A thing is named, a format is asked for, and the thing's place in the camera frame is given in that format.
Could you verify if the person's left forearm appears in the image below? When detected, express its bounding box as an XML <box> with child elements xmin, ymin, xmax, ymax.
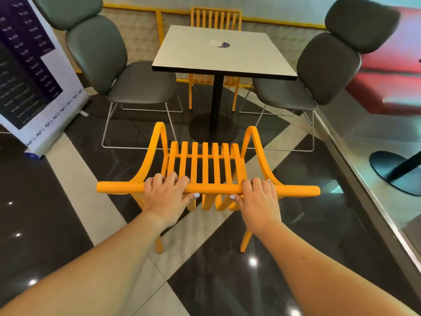
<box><xmin>0</xmin><ymin>210</ymin><xmax>166</xmax><ymax>316</ymax></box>

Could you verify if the metal glass partition frame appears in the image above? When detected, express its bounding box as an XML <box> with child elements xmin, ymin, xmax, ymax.
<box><xmin>313</xmin><ymin>108</ymin><xmax>421</xmax><ymax>293</ymax></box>

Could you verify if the person's right hand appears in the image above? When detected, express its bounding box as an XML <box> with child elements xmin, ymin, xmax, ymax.
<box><xmin>229</xmin><ymin>178</ymin><xmax>283</xmax><ymax>236</ymax></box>

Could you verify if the grey padded wire-leg chair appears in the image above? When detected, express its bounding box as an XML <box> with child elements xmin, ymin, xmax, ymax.
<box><xmin>239</xmin><ymin>0</ymin><xmax>401</xmax><ymax>153</ymax></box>
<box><xmin>30</xmin><ymin>0</ymin><xmax>184</xmax><ymax>150</ymax></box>

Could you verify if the yellow slatted armchair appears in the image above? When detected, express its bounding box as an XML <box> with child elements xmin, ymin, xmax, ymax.
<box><xmin>96</xmin><ymin>122</ymin><xmax>321</xmax><ymax>254</ymax></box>

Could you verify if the person's left hand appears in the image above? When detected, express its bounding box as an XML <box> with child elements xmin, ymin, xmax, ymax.
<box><xmin>143</xmin><ymin>172</ymin><xmax>200</xmax><ymax>228</ymax></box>

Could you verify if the purple white roll-up banner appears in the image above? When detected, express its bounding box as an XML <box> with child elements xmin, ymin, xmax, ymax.
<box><xmin>0</xmin><ymin>0</ymin><xmax>91</xmax><ymax>159</ymax></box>

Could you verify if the yellow slatted chair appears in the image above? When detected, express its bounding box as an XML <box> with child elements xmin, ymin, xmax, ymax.
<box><xmin>188</xmin><ymin>7</ymin><xmax>243</xmax><ymax>112</ymax></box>

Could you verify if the white square pedestal table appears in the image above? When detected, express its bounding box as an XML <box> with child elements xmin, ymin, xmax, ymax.
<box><xmin>152</xmin><ymin>25</ymin><xmax>298</xmax><ymax>144</ymax></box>

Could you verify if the red upholstered sofa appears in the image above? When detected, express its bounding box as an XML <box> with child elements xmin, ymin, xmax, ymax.
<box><xmin>345</xmin><ymin>6</ymin><xmax>421</xmax><ymax>117</ymax></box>

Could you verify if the black round table base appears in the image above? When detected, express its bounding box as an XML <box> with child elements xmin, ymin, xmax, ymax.
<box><xmin>369</xmin><ymin>150</ymin><xmax>421</xmax><ymax>197</ymax></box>

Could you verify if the person's right forearm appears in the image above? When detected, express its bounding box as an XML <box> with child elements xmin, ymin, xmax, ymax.
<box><xmin>256</xmin><ymin>222</ymin><xmax>419</xmax><ymax>316</ymax></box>

